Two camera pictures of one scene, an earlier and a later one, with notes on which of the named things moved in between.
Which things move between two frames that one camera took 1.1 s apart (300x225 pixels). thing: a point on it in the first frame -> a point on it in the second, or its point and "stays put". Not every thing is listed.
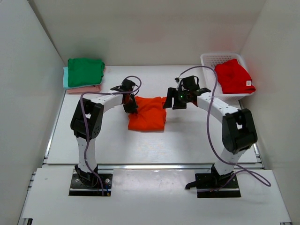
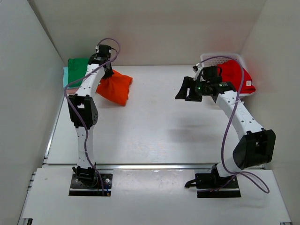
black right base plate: (211, 182) stays put
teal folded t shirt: (65, 80) stays put
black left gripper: (132, 108) -> (108, 74)
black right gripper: (172, 93) -> (188, 83)
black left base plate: (78, 188) stays put
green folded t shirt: (83, 71) stays put
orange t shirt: (150, 116) -> (115, 87)
